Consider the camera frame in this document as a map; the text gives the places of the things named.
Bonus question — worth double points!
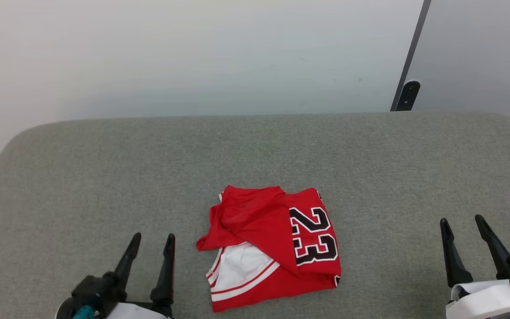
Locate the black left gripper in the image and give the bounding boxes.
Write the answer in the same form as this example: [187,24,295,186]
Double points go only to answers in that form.
[56,233,176,319]

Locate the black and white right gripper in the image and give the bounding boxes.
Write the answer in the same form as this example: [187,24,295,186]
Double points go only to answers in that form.
[440,214,510,319]

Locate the red and white basketball jersey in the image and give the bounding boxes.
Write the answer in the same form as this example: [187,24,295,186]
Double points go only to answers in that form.
[196,185,342,313]

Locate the dark grey door frame strip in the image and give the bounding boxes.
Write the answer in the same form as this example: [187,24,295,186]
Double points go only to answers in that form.
[390,0,433,111]

